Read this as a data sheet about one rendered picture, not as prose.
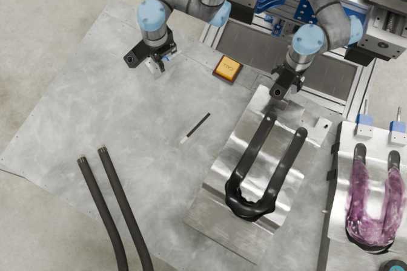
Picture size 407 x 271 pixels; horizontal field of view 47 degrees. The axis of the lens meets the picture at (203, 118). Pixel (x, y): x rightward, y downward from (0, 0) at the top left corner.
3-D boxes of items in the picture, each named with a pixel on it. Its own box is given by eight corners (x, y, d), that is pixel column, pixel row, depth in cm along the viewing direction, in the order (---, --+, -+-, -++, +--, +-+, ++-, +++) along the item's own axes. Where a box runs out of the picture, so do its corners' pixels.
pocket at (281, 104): (274, 95, 156) (275, 92, 152) (287, 103, 155) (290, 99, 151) (267, 107, 155) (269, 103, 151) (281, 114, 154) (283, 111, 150)
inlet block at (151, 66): (177, 48, 166) (176, 42, 160) (185, 59, 165) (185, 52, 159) (146, 68, 163) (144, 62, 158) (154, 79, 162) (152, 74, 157)
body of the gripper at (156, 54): (177, 52, 152) (176, 36, 140) (155, 67, 150) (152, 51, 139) (164, 35, 153) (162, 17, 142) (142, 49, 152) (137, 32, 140)
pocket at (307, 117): (303, 111, 154) (305, 107, 151) (317, 118, 154) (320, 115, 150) (297, 123, 153) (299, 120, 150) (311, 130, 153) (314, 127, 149)
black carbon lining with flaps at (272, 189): (266, 109, 153) (271, 100, 143) (311, 133, 151) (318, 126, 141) (214, 204, 144) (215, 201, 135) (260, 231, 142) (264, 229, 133)
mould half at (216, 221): (256, 92, 161) (261, 78, 148) (325, 129, 158) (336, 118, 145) (182, 222, 149) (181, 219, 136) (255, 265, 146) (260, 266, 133)
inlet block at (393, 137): (389, 107, 158) (395, 103, 152) (404, 111, 157) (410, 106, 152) (384, 145, 154) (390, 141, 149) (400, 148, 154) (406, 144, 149)
